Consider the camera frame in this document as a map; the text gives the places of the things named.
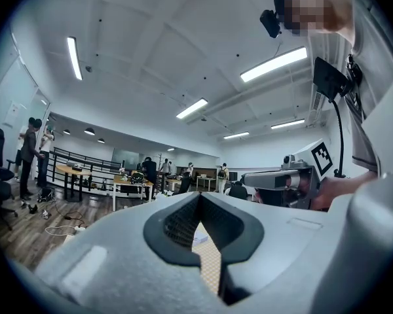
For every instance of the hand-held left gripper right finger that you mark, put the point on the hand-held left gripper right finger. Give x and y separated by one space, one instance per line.
281 247

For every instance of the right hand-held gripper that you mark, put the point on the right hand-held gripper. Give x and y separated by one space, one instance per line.
309 162

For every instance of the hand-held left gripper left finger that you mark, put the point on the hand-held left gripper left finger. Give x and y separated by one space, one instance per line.
124 257

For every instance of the person's right forearm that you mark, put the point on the person's right forearm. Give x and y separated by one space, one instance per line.
363 182

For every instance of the person's right hand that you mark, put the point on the person's right hand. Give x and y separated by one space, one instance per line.
334 191

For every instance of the white power strip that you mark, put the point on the white power strip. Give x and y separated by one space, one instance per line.
80 228

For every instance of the white desk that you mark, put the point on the white desk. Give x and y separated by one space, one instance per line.
206 178

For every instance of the blue white tissue pack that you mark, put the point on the blue white tissue pack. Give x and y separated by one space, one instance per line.
199 237

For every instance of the wooden-top white table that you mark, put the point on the wooden-top white table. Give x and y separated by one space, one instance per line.
119 179
173 181

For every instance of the black green helmet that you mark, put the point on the black green helmet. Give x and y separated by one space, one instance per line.
137 178

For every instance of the small white black device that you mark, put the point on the small white black device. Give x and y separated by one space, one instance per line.
46 214

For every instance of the white air vent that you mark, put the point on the white air vent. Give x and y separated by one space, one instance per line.
316 105

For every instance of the round wooden table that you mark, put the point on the round wooden table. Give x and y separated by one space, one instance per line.
72 170

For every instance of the brown coat rack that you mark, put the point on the brown coat rack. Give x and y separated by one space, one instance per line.
159 157

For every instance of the black metal railing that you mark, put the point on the black metal railing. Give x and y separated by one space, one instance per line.
82 157

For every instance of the black screen on gooseneck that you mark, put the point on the black screen on gooseneck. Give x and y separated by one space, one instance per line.
329 77

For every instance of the person's grey shirt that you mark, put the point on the person's grey shirt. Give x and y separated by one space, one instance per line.
373 54

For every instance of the person's head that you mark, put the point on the person's head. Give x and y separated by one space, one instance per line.
330 11

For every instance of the small grey camera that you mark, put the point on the small grey camera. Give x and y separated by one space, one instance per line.
289 160

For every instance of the black head camera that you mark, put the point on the black head camera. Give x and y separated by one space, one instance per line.
271 23

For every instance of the white wall notice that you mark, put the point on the white wall notice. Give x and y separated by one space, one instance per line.
12 114

